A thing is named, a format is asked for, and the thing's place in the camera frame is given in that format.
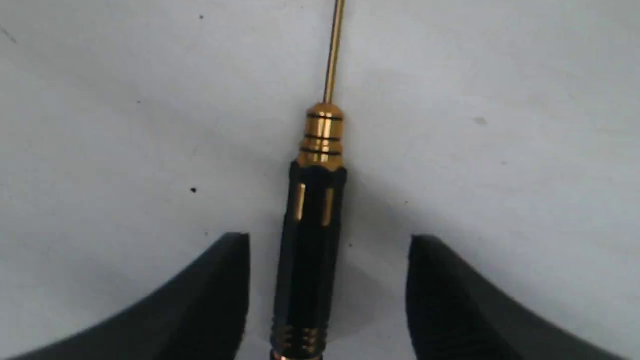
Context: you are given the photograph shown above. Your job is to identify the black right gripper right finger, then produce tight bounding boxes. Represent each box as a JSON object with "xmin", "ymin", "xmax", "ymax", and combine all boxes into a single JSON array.
[{"xmin": 406, "ymin": 235, "xmax": 620, "ymax": 360}]

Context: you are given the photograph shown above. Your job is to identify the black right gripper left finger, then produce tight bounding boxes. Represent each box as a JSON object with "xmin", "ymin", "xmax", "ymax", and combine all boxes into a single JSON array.
[{"xmin": 17, "ymin": 232, "xmax": 250, "ymax": 360}]

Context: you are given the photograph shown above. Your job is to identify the black and gold screwdriver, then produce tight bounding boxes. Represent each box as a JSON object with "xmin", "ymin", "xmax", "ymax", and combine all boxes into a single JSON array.
[{"xmin": 269, "ymin": 0, "xmax": 348, "ymax": 360}]

